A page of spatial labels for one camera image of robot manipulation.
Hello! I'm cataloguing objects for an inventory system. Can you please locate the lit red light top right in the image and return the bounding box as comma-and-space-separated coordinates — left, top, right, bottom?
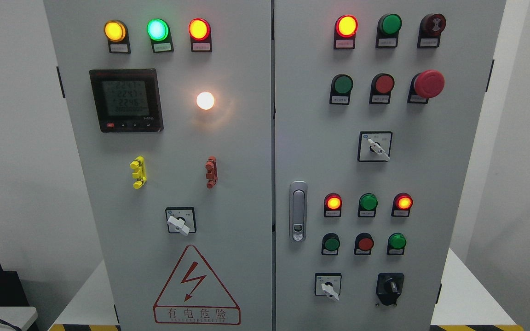
333, 15, 359, 50

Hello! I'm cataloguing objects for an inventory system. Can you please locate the white rotary switch door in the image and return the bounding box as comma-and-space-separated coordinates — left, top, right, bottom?
165, 207, 197, 235

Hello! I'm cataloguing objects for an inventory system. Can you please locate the green push button upper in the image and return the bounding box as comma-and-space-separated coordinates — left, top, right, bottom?
329, 74, 353, 105

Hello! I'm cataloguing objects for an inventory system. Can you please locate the white box with black cable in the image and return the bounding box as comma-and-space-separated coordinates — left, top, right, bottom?
0, 307, 38, 331

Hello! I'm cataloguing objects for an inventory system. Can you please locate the clear white indicator lamp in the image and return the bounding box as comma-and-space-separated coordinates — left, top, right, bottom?
196, 91, 215, 110

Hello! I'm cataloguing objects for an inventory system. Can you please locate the red push button upper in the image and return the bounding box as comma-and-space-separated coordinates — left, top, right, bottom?
369, 73, 395, 104

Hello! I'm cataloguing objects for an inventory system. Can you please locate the green light top right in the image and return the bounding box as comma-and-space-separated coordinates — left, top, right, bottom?
375, 13, 402, 48

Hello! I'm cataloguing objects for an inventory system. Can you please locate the green push button lower left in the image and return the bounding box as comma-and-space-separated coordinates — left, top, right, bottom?
321, 233, 340, 256

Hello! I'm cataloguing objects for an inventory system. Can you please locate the white rotary switch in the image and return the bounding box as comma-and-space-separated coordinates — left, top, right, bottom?
315, 273, 341, 302
357, 131, 393, 163

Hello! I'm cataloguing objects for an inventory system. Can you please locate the dark red buzzer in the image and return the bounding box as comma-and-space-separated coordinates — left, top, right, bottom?
417, 13, 446, 48

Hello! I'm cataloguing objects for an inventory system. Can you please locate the lit red light middle right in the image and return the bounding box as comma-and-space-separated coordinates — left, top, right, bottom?
391, 193, 414, 217

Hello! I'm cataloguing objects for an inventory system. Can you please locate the red terminal clip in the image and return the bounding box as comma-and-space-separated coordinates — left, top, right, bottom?
205, 155, 218, 189

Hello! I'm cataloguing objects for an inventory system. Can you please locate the grey electrical cabinet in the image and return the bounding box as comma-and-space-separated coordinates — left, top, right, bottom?
44, 0, 506, 331

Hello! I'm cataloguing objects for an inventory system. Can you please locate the lit red indicator light left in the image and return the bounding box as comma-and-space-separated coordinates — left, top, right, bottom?
189, 17, 212, 52

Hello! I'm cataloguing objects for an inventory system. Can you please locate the white rotary switch upper right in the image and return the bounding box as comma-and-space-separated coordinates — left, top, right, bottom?
357, 131, 393, 163

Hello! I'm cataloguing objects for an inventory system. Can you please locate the red high voltage warning sticker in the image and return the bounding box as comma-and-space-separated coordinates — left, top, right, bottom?
153, 245, 241, 325

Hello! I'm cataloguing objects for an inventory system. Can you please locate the lit green indicator light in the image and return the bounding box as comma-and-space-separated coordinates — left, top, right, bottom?
146, 19, 174, 54

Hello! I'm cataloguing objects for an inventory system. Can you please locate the green push button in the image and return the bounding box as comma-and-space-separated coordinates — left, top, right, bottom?
386, 233, 407, 256
329, 74, 353, 105
321, 233, 340, 256

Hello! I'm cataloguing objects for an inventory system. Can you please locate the yellow terminal clip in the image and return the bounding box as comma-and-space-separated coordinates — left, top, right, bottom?
130, 155, 147, 190

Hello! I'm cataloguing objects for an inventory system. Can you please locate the red push button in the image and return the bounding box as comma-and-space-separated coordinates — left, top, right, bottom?
369, 73, 395, 104
354, 233, 374, 256

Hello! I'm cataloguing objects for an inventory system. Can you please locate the green light middle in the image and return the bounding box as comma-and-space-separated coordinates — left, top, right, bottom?
357, 193, 378, 217

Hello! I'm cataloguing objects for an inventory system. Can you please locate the silver door handle lock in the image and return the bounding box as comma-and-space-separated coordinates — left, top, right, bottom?
289, 181, 308, 242

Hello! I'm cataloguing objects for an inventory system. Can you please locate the white rotary switch lower right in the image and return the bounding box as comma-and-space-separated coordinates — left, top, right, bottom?
315, 273, 341, 302

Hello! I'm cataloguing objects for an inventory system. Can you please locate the red push button lower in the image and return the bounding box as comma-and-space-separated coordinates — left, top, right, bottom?
354, 233, 374, 256

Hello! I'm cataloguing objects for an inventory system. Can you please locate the black rotary switch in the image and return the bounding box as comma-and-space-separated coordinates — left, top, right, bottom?
376, 273, 404, 306

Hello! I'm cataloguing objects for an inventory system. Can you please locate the black digital power meter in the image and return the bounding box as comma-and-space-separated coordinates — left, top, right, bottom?
90, 68, 163, 133

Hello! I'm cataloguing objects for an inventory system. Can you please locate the red emergency stop button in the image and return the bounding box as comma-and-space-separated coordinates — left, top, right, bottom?
407, 69, 444, 103

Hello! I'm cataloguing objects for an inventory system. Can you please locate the yellow indicator light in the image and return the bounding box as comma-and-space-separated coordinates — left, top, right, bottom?
104, 20, 131, 54

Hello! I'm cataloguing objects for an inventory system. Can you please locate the lit red light middle left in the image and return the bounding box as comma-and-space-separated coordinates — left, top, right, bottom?
323, 193, 342, 217

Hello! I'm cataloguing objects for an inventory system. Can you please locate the green push button lower right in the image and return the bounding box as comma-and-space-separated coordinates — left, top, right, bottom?
386, 233, 407, 256

